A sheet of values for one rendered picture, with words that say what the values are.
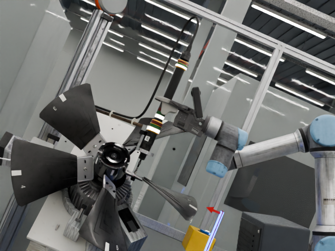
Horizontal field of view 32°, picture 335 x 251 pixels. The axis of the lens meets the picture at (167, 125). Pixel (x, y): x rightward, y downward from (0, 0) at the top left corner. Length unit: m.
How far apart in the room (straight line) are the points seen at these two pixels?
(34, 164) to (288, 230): 0.99
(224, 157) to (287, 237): 0.80
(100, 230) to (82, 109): 0.51
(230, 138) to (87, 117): 0.53
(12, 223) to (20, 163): 0.76
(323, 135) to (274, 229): 0.81
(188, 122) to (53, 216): 0.61
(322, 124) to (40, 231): 1.07
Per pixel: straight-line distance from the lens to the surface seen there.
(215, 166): 2.13
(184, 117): 2.14
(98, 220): 1.96
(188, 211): 2.10
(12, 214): 2.78
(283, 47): 3.00
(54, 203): 2.28
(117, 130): 2.55
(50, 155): 2.07
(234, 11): 6.68
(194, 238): 2.41
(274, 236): 1.38
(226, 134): 2.14
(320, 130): 2.13
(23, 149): 2.06
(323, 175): 2.14
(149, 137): 2.14
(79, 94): 2.28
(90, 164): 2.12
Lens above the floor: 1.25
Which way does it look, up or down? 4 degrees up
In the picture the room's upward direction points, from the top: 23 degrees clockwise
